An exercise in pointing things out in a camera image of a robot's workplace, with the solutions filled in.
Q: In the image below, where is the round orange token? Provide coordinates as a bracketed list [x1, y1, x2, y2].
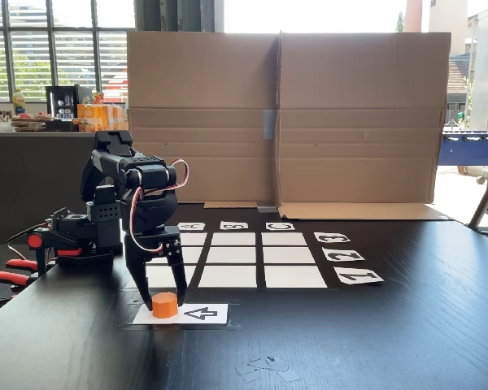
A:
[151, 292, 179, 319]

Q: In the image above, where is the white grid sheet black tape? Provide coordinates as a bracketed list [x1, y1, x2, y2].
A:
[145, 231, 330, 290]

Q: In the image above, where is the white arrow paper sheet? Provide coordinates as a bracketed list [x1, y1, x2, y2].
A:
[132, 302, 229, 326]

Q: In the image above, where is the black red table clamp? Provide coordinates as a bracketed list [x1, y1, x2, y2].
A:
[26, 229, 85, 280]
[0, 258, 40, 308]

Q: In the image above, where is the dark grey counter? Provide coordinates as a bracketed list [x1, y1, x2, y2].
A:
[0, 129, 127, 247]

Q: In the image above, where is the clear tape scrap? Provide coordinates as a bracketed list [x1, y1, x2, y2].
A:
[234, 355, 302, 384]

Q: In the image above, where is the brown cardboard screen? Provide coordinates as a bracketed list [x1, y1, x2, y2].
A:
[277, 30, 452, 222]
[125, 31, 281, 209]

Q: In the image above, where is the black mini fridge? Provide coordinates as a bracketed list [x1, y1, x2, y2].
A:
[45, 84, 93, 122]

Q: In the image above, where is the wooden fruit tray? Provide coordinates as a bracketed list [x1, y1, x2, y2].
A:
[10, 112, 57, 132]

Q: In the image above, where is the paper label number 3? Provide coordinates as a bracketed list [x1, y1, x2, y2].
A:
[313, 232, 348, 244]

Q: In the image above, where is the paper label number 2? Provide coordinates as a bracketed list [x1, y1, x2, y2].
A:
[321, 248, 366, 262]

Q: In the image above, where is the yellow bottle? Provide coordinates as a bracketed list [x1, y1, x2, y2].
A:
[11, 88, 27, 116]

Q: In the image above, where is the paper label number 1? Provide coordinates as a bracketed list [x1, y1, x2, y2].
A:
[333, 266, 385, 286]

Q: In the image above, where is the blue foosball table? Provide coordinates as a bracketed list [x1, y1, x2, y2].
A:
[437, 128, 488, 186]

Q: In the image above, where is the red white servo cable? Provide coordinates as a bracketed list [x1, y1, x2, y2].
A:
[128, 158, 190, 257]

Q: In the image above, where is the thin dark power cable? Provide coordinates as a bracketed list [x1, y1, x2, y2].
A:
[6, 222, 52, 261]

